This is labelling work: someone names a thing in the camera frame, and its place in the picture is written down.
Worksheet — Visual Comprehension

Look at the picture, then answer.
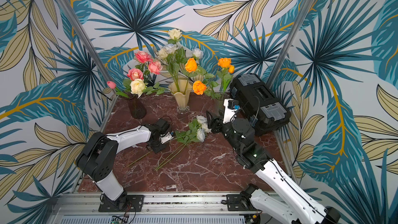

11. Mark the orange rose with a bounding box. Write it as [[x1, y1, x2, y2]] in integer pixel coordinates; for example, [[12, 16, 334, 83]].
[[217, 58, 232, 93], [183, 58, 215, 80], [192, 80, 221, 100]]

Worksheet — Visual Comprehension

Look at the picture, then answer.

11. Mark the pink tulip bud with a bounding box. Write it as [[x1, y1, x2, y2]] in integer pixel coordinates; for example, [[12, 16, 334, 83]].
[[107, 81, 129, 99]]

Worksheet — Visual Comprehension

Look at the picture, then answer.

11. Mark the pink rose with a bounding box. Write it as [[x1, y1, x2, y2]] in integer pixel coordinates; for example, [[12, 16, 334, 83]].
[[144, 61, 163, 82], [127, 68, 144, 81], [135, 51, 153, 71]]

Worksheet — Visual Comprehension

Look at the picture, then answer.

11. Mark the cream white rose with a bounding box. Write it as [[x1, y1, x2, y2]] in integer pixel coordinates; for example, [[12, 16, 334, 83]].
[[168, 29, 182, 43]]

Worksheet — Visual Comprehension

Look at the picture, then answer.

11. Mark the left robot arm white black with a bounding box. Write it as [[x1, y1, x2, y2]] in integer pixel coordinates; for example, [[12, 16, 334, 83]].
[[75, 118, 173, 205]]

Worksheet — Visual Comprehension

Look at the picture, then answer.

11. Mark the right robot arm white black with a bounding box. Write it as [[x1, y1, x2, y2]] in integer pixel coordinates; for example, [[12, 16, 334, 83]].
[[206, 112, 341, 224]]

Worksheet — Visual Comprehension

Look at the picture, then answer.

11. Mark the clear glass vase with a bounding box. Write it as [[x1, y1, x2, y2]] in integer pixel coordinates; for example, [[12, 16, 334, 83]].
[[215, 93, 229, 115]]

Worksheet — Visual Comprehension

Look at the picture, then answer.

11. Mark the dark purple glass vase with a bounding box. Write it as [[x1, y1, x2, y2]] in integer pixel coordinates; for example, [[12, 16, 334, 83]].
[[126, 96, 147, 119]]

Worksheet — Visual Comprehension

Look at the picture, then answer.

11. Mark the black plastic toolbox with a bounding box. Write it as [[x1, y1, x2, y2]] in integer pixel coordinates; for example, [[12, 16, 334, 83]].
[[230, 74, 291, 136]]

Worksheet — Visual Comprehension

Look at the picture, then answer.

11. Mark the cream yellow fluted vase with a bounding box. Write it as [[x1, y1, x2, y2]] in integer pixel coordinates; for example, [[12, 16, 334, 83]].
[[169, 79, 192, 114]]

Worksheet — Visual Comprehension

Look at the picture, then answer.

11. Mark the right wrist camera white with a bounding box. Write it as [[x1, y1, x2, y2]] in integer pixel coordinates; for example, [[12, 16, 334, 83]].
[[223, 99, 240, 124]]

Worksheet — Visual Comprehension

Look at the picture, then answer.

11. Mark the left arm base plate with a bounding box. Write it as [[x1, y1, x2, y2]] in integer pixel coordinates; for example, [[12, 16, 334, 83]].
[[98, 194, 145, 213]]

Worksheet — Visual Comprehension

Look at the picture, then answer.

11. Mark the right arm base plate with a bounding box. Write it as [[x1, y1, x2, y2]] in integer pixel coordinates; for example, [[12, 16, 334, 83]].
[[221, 194, 260, 212]]

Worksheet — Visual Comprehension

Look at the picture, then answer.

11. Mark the aluminium front rail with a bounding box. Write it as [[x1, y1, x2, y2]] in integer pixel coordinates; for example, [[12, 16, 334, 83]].
[[46, 192, 318, 224]]

